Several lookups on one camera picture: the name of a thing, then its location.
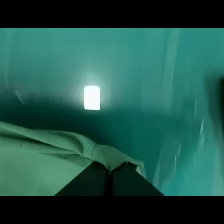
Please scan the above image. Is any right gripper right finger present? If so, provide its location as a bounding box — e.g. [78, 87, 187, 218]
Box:
[109, 162, 165, 197]

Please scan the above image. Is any pale green garment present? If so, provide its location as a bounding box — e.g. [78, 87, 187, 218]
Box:
[0, 120, 147, 197]

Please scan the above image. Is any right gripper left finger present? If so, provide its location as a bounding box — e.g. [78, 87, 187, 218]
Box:
[54, 161, 109, 197]

